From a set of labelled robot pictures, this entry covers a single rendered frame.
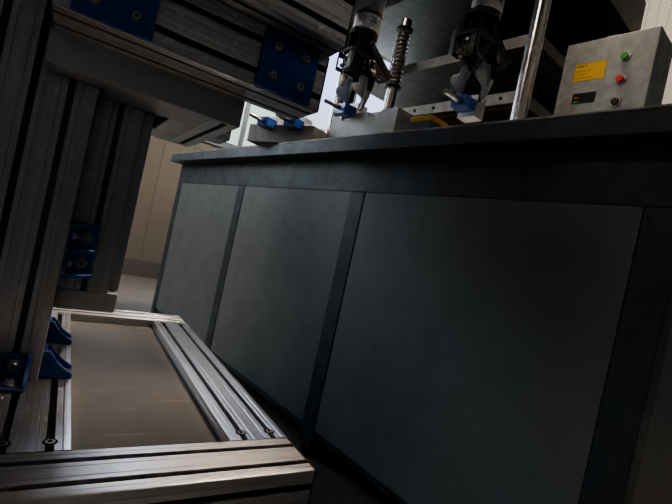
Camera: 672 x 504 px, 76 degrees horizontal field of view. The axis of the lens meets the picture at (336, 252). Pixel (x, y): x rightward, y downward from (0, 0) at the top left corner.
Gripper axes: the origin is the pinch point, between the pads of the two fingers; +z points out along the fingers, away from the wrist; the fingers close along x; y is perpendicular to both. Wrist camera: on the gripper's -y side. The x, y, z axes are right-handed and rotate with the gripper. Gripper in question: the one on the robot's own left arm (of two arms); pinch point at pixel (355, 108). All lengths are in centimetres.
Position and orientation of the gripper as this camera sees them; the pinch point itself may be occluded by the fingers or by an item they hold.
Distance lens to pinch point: 127.7
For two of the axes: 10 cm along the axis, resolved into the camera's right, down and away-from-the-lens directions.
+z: -2.1, 9.8, 0.0
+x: 6.2, 1.4, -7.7
